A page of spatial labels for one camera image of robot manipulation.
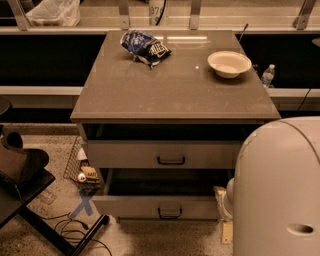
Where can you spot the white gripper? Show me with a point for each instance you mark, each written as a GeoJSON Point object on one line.
{"type": "Point", "coordinates": [228, 200]}

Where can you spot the grey drawer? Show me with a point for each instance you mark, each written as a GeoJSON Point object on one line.
{"type": "Point", "coordinates": [162, 154]}
{"type": "Point", "coordinates": [161, 194]}

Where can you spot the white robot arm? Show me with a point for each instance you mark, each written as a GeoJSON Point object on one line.
{"type": "Point", "coordinates": [274, 197]}

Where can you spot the grey drawer cabinet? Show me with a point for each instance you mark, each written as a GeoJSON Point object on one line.
{"type": "Point", "coordinates": [181, 99]}

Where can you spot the clear water bottle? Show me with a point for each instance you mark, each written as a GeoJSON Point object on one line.
{"type": "Point", "coordinates": [268, 76]}

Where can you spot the white bowl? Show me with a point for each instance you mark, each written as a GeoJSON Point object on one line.
{"type": "Point", "coordinates": [229, 64]}

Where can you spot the blue chip bag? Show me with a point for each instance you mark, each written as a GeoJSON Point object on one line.
{"type": "Point", "coordinates": [145, 47]}

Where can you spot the brown chair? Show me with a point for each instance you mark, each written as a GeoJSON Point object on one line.
{"type": "Point", "coordinates": [19, 165]}

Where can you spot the white plastic bag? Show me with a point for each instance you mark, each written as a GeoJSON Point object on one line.
{"type": "Point", "coordinates": [55, 13]}

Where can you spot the wire basket with items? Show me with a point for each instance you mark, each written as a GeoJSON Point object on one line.
{"type": "Point", "coordinates": [74, 165]}

